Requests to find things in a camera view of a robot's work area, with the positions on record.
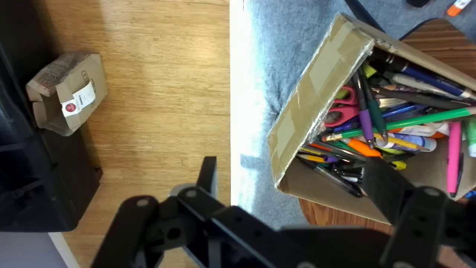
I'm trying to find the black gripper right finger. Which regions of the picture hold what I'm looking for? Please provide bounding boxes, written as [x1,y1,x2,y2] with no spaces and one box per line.
[364,160,476,268]

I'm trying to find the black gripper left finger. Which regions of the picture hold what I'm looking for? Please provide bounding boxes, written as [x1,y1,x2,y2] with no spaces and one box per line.
[92,157,277,268]

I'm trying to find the purple pen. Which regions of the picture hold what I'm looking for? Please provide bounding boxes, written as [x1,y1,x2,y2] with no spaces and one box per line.
[353,72,374,148]

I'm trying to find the dark blue pen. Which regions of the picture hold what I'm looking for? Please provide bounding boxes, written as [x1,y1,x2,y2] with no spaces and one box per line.
[392,61,476,100]

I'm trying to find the large cardboard box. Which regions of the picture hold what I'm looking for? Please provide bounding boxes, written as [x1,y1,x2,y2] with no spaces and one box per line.
[267,15,476,222]

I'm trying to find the small cardboard box with label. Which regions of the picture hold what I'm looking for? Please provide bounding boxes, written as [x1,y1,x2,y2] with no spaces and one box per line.
[26,52,106,137]

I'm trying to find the pink marker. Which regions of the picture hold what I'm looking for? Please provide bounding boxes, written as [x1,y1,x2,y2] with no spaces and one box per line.
[446,121,462,195]

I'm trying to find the orange highlighter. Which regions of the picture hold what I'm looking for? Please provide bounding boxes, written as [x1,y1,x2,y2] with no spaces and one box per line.
[346,139,380,158]

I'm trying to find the long green marker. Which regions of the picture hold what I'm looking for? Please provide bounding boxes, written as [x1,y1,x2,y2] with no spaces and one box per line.
[318,107,476,142]

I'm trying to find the wooden oval table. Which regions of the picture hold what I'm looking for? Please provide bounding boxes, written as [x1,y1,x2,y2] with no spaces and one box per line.
[298,20,476,234]

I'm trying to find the grey carpet rug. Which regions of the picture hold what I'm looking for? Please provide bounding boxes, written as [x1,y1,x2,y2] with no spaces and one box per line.
[242,0,476,230]

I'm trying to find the orange glue stick on floor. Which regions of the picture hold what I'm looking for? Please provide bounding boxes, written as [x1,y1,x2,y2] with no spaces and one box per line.
[446,0,472,18]

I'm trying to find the pink handled scissors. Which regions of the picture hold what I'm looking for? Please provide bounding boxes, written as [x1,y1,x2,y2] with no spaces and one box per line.
[324,87,358,128]

